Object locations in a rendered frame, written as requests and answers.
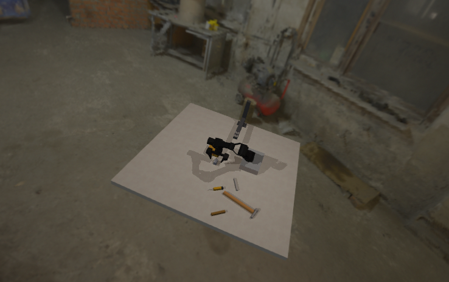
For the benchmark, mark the hammer with wooden handle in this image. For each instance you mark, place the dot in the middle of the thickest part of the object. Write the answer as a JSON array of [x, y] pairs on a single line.
[[241, 204]]

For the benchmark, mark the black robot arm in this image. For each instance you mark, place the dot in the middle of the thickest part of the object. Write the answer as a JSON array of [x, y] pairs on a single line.
[[219, 144]]

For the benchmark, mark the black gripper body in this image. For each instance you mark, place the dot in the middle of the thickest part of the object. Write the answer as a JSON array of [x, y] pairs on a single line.
[[217, 152]]

